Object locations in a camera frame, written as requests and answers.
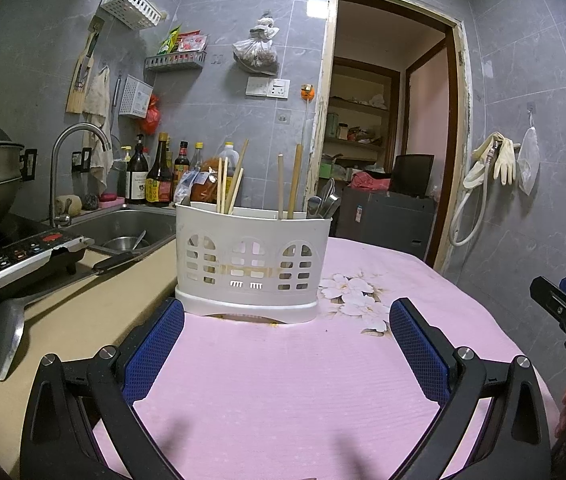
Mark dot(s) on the beige loofah scrubber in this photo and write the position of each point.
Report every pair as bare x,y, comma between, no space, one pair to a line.
69,206

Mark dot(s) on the large oil jug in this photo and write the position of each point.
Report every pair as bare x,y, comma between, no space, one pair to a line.
229,157

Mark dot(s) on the dark sauce bottle yellow label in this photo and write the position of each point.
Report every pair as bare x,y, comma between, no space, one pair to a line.
159,182

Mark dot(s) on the white wall box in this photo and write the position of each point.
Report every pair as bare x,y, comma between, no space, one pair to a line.
135,96

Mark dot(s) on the small metal spoon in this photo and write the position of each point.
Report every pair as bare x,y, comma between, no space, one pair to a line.
314,207

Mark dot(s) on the metal bowl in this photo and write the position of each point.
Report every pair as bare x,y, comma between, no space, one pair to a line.
123,244

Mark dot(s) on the green canister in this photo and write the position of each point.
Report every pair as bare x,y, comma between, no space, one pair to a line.
332,124

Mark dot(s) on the orange wall hook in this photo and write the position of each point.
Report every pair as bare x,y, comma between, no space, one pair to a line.
307,92

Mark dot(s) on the wooden storage shelf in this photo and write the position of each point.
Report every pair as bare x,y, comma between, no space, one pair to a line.
358,107

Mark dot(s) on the hanging clear plastic bag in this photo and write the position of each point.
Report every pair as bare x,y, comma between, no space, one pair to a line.
257,52

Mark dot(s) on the induction cooker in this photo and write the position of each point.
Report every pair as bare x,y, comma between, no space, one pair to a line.
13,260

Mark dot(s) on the red plastic bag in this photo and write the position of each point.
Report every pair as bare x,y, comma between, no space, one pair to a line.
151,117

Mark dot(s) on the black wall socket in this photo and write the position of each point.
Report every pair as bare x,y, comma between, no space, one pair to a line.
82,157

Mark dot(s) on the hanging beige towel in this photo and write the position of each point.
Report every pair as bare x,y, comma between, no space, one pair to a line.
99,110

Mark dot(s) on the metal faucet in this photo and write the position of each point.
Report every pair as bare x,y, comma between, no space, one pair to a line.
54,175

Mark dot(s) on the white wall basket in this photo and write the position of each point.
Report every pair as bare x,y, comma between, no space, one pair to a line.
130,6

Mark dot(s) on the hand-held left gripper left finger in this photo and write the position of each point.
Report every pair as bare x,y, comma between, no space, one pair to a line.
155,350

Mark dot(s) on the grey washing machine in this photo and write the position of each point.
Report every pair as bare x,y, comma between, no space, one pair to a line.
388,220

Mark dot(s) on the green snack packet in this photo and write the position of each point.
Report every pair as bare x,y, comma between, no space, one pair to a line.
169,40

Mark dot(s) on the pink floral tablecloth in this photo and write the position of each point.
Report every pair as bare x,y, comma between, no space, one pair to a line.
283,400

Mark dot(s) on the metal fork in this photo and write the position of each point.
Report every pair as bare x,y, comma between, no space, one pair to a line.
327,205

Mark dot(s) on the white plastic utensil holder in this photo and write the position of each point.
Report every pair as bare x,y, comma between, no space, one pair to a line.
223,225

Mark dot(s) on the cream rubber gloves pair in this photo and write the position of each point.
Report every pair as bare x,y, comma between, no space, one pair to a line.
507,160

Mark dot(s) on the orange food bag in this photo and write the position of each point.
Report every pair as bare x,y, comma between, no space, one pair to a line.
205,180

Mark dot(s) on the dark pump bottle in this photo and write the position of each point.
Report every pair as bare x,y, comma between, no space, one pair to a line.
137,180

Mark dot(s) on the dark sauce bottle red label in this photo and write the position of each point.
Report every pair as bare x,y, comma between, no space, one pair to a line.
181,165

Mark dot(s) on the red snack packet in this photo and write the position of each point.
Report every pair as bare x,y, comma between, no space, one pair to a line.
194,41

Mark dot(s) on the white mesh bag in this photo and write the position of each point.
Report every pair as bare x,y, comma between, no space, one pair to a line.
528,160

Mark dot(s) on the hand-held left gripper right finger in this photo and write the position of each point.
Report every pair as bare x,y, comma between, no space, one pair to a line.
418,350

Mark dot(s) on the grey wall shelf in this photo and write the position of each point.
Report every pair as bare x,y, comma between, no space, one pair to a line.
175,61

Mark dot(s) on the clear bottle yellow cap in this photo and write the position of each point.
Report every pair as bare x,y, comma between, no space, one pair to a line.
197,156

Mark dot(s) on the wooden door frame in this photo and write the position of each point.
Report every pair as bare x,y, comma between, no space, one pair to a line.
325,85

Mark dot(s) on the white wall switch panel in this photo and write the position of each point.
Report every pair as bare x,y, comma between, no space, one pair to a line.
267,88

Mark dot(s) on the stainless steel sink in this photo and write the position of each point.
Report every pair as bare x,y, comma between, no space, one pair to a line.
113,222

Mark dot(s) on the blue white plastic bag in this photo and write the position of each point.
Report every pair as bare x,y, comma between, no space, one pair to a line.
190,185

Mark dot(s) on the pink cloth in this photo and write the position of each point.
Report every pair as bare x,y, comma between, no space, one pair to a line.
370,180

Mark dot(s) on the wooden cutting board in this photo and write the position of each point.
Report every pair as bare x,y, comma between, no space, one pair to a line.
83,70

